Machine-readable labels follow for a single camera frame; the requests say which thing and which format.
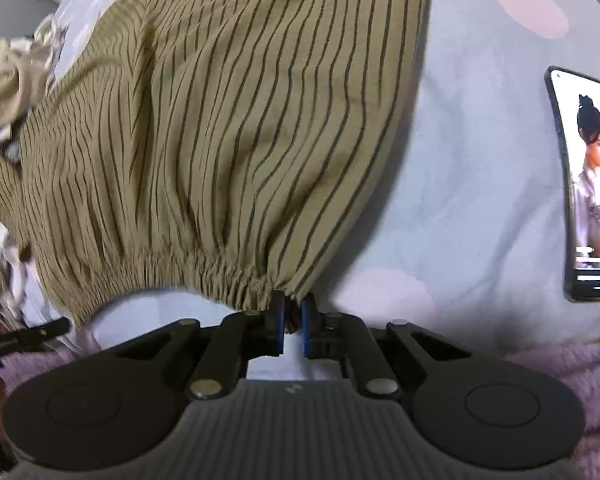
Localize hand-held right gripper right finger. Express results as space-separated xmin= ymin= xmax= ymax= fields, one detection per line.
xmin=301 ymin=293 xmax=474 ymax=401

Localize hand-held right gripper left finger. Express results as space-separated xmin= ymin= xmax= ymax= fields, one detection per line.
xmin=114 ymin=290 xmax=287 ymax=402

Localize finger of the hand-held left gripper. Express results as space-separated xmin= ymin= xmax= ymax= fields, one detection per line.
xmin=0 ymin=317 xmax=72 ymax=377

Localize olive striped pants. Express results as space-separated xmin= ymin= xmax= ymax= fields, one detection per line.
xmin=0 ymin=0 xmax=435 ymax=331

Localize grey white patterned cloth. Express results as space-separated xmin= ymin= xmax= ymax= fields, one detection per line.
xmin=0 ymin=207 xmax=101 ymax=358

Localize polka dot bed sheet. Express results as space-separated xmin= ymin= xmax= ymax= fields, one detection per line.
xmin=0 ymin=0 xmax=600 ymax=381

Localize beige crumpled cloth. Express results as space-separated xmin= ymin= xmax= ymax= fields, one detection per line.
xmin=0 ymin=24 xmax=67 ymax=134

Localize purple fuzzy blanket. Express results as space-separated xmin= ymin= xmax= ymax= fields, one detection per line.
xmin=0 ymin=339 xmax=600 ymax=480

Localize black smartphone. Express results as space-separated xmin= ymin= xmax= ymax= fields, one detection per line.
xmin=544 ymin=65 xmax=600 ymax=303

